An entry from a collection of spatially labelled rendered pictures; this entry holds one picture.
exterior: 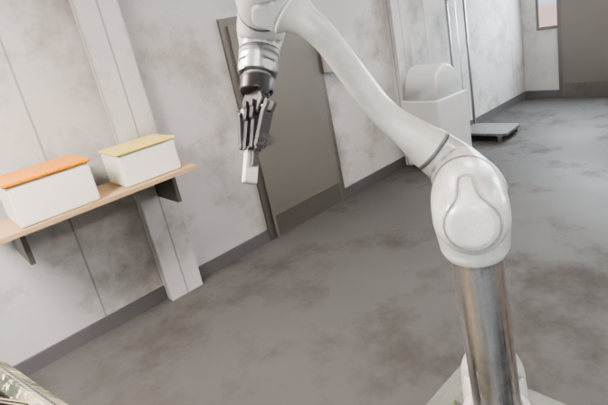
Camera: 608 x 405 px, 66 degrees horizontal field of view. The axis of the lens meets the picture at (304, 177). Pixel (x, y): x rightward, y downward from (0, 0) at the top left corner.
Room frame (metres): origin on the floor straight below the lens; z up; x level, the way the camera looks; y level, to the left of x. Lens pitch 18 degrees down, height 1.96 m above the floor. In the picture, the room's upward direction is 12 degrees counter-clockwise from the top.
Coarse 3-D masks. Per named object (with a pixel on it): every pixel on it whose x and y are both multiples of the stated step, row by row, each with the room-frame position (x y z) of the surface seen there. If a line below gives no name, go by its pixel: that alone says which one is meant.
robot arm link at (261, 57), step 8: (240, 48) 1.05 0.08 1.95; (248, 48) 1.03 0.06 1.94; (256, 48) 1.03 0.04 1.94; (264, 48) 1.03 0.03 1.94; (272, 48) 1.04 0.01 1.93; (240, 56) 1.04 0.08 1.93; (248, 56) 1.02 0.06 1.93; (256, 56) 1.02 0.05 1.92; (264, 56) 1.02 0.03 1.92; (272, 56) 1.03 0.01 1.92; (240, 64) 1.04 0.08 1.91; (248, 64) 1.02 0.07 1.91; (256, 64) 1.01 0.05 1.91; (264, 64) 1.02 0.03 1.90; (272, 64) 1.03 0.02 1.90; (240, 72) 1.05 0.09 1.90; (272, 72) 1.03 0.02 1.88
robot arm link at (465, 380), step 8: (464, 360) 1.01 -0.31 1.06; (464, 368) 0.99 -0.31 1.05; (520, 368) 0.95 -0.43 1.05; (464, 376) 0.98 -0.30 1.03; (520, 376) 0.93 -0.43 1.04; (464, 384) 0.97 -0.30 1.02; (520, 384) 0.91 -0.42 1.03; (464, 392) 0.96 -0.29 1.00; (520, 392) 0.90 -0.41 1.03; (528, 400) 0.90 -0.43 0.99
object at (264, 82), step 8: (248, 72) 1.01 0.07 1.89; (256, 72) 1.01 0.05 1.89; (264, 72) 1.02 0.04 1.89; (240, 80) 1.03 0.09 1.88; (248, 80) 1.01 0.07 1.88; (256, 80) 1.00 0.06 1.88; (264, 80) 1.01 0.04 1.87; (272, 80) 1.03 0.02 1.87; (240, 88) 1.02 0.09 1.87; (248, 88) 1.01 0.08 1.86; (256, 88) 1.01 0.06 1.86; (264, 88) 1.00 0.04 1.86; (272, 88) 1.02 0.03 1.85; (248, 96) 1.03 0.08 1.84; (256, 96) 1.00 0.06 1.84; (264, 96) 0.99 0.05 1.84; (256, 104) 0.99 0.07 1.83; (248, 112) 1.01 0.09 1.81; (256, 112) 0.99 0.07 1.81
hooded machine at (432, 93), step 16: (432, 64) 5.51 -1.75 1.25; (448, 64) 5.45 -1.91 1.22; (416, 80) 5.52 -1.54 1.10; (432, 80) 5.33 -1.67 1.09; (448, 80) 5.43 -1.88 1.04; (416, 96) 5.50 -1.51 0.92; (432, 96) 5.32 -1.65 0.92; (448, 96) 5.38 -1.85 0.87; (464, 96) 5.54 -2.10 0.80; (416, 112) 5.47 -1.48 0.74; (432, 112) 5.29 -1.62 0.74; (448, 112) 5.33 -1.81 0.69; (464, 112) 5.52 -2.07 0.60; (448, 128) 5.31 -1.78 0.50; (464, 128) 5.50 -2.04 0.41
